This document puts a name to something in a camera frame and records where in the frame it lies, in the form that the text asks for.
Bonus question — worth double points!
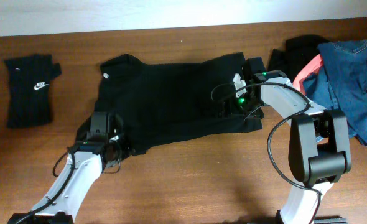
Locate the black t-shirt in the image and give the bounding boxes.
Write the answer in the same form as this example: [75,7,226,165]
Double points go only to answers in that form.
[75,51,264,156]

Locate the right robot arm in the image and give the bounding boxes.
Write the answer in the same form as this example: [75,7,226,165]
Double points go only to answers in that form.
[217,58,352,223]

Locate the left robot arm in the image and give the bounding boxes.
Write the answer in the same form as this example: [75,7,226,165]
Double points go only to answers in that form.
[8,112,130,224]

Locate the pink paper tag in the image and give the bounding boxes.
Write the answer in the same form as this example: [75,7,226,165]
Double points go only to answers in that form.
[292,54,323,94]

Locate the blue denim jeans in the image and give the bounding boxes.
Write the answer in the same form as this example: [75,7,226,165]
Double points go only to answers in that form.
[302,39,367,146]

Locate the black Nike sock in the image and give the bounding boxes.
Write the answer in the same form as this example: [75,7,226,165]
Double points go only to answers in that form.
[4,54,62,129]

